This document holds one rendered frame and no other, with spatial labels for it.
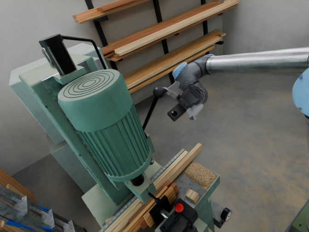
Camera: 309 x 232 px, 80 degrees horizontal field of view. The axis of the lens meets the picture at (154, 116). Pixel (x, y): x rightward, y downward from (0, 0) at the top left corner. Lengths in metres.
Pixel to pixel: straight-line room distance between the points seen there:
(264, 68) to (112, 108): 0.54
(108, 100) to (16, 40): 2.37
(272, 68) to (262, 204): 1.37
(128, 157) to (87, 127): 0.16
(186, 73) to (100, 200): 0.81
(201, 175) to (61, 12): 2.47
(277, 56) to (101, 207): 1.03
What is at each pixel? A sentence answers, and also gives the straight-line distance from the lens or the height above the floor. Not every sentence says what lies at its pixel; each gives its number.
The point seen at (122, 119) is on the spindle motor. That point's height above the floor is 1.41.
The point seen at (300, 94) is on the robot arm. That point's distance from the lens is 0.54.
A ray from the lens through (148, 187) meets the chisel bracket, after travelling 0.74.
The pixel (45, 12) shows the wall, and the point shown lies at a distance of 2.77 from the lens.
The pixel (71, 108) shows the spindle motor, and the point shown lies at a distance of 0.46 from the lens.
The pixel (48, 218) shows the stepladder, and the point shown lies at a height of 0.51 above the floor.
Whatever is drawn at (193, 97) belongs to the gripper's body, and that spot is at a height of 1.30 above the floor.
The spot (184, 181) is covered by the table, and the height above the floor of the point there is 0.90.
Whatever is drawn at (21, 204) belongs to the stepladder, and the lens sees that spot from 1.57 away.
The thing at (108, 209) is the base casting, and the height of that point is 0.80.
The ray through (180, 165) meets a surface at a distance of 0.93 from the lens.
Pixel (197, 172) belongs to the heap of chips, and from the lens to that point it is 0.90.
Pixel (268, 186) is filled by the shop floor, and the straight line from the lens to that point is 2.02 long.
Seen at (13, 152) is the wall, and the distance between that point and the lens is 3.21.
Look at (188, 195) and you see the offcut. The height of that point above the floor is 0.93.
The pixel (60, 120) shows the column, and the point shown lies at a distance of 0.71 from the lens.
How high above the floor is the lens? 1.67
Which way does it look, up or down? 35 degrees down
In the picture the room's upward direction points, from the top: 17 degrees counter-clockwise
